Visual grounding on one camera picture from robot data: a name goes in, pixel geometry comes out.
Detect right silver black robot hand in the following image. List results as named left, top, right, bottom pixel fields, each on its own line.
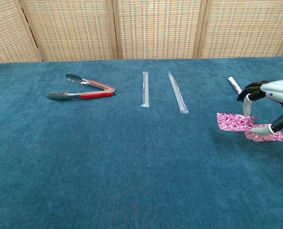
left=236, top=79, right=283, bottom=136

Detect pink patterned card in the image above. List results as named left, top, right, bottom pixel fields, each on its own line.
left=216, top=112, right=255, bottom=132
left=244, top=123, right=283, bottom=142

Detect white marker with black cap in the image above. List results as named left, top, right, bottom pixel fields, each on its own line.
left=227, top=76, right=243, bottom=95

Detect clear wrapped straw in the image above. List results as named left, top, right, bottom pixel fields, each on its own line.
left=140, top=71, right=151, bottom=108
left=168, top=71, right=189, bottom=114

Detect woven rattan folding screen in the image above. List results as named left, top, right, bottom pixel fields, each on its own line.
left=0, top=0, right=283, bottom=65

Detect blue carpet table cover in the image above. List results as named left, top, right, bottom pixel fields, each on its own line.
left=0, top=56, right=283, bottom=229

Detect red-handled metal tongs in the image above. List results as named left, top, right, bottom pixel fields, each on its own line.
left=46, top=73, right=117, bottom=102

